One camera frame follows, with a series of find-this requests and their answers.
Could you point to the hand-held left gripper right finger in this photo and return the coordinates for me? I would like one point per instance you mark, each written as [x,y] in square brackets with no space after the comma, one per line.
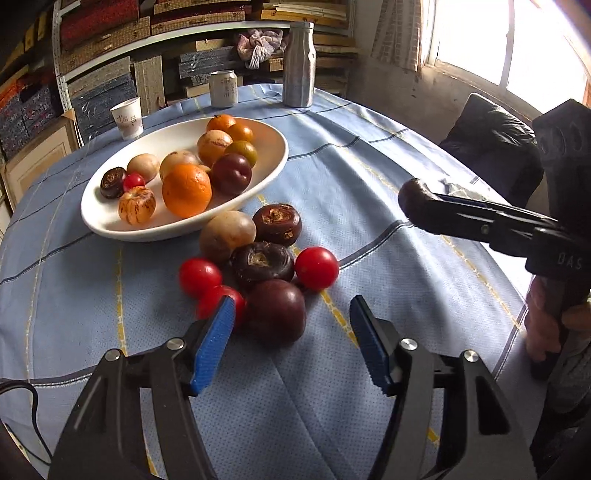
[371,346]

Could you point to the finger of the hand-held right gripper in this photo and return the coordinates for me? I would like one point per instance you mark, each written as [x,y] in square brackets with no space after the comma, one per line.
[461,226]
[489,205]

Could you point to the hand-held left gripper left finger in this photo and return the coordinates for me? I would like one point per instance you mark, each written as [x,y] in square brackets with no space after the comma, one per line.
[212,346]

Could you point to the dark brown water chestnut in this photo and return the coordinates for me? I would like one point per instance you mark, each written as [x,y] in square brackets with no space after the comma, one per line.
[262,264]
[408,198]
[277,224]
[113,182]

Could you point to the dark purple plum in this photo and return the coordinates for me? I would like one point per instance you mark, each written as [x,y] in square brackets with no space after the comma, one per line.
[276,311]

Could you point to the large orange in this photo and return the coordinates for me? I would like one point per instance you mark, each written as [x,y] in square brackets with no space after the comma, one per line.
[186,190]

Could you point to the large yellow pepino melon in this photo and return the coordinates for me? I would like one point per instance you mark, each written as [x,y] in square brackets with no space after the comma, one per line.
[214,146]
[178,159]

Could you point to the round yellow fruit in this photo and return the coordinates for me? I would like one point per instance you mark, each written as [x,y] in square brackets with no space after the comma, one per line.
[143,166]

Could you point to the white oval bowl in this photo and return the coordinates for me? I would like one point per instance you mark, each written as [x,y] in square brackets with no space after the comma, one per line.
[272,147]

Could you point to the small tangerine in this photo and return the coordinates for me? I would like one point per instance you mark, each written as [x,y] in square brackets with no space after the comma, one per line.
[241,134]
[220,123]

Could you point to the person's right hand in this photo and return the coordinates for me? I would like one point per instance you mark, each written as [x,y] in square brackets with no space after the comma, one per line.
[542,323]

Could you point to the crumpled paper wrapper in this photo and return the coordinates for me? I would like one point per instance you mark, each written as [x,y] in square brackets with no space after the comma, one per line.
[461,189]

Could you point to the black leather chair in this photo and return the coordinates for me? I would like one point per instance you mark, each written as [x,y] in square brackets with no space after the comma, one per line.
[489,138]

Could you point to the brown passion fruit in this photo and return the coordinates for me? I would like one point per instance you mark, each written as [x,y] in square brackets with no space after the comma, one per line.
[227,235]

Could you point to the window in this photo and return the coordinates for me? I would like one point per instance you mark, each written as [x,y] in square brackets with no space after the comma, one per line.
[485,41]

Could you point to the small striped pepino melon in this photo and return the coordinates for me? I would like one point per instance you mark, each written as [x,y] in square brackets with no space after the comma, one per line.
[136,205]

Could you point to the dark red plum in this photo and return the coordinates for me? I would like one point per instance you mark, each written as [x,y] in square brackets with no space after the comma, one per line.
[231,174]

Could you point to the small red cherry tomato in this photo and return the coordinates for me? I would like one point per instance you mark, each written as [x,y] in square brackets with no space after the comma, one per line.
[134,181]

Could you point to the patterned curtain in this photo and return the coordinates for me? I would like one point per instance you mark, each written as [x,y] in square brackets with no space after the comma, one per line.
[399,32]

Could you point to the yellow-green plum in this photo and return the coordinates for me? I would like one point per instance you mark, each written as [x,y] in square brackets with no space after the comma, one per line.
[244,151]

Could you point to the silver faceted bottle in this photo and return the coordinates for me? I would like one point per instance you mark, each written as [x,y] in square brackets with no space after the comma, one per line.
[299,64]

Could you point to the white paper cup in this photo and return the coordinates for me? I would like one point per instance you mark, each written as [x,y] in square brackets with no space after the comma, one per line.
[127,117]

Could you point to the wooden framed panel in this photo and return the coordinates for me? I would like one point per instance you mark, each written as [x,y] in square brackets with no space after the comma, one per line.
[41,157]

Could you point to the white drink can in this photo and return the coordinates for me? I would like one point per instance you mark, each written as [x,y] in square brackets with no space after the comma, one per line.
[224,90]

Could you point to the pink cloth bundle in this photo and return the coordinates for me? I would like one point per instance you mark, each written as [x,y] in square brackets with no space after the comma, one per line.
[258,46]

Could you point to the white metal shelf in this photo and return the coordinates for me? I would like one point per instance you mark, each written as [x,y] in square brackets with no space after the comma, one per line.
[161,39]

